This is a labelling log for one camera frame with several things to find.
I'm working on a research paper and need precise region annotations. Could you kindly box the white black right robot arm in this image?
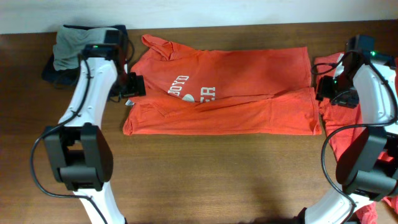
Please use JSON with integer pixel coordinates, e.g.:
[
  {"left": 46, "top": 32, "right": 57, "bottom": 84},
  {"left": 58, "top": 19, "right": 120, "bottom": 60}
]
[{"left": 294, "top": 34, "right": 397, "bottom": 223}]

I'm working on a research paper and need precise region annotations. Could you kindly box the plain orange t-shirt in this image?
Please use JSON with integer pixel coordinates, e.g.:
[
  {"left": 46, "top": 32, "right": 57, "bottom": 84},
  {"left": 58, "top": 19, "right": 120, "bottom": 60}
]
[{"left": 313, "top": 50, "right": 398, "bottom": 224}]

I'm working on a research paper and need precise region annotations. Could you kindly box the orange McKinney soccer t-shirt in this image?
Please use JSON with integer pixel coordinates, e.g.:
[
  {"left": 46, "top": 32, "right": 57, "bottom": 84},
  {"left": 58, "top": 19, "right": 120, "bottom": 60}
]
[{"left": 123, "top": 34, "right": 322, "bottom": 136}]

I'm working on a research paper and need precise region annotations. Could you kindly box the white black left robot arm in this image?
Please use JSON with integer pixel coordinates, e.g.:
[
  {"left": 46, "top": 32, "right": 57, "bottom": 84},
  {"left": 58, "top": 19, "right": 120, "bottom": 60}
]
[{"left": 39, "top": 30, "right": 146, "bottom": 223}]

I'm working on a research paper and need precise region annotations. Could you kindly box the light grey folded garment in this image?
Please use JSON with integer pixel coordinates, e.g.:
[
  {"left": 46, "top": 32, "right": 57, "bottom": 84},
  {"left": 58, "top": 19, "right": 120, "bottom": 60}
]
[{"left": 53, "top": 26, "right": 117, "bottom": 71}]

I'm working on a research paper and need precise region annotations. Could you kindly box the dark navy folded garment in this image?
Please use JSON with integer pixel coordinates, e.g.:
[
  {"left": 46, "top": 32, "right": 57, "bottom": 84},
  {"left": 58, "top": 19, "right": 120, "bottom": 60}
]
[{"left": 41, "top": 25, "right": 127, "bottom": 89}]

